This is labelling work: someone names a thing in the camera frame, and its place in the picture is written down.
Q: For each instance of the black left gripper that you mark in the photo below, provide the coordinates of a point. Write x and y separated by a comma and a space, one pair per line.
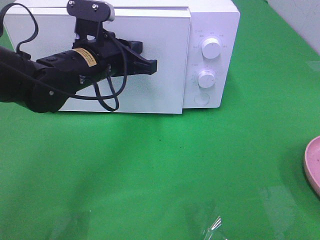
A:
120, 56

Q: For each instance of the white round knob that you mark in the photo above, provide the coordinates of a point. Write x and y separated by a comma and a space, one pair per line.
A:
206, 79
211, 47

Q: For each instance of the round white door button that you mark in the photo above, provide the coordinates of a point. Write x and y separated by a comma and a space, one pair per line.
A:
202, 99

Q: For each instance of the white microwave door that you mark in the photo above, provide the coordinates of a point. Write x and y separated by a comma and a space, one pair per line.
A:
87, 56

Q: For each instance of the pink round plate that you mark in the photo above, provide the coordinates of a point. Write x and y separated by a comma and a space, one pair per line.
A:
311, 164

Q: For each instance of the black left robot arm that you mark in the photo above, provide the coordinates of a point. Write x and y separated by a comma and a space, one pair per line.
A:
86, 72

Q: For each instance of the white microwave oven body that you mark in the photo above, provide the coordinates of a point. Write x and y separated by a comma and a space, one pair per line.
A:
212, 22

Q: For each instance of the green table cover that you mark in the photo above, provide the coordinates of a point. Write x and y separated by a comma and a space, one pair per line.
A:
235, 172

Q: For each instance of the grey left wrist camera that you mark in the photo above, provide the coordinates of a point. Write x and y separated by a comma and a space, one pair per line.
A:
91, 10

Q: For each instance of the white wall panel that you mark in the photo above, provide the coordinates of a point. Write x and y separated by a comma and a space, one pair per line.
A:
303, 16

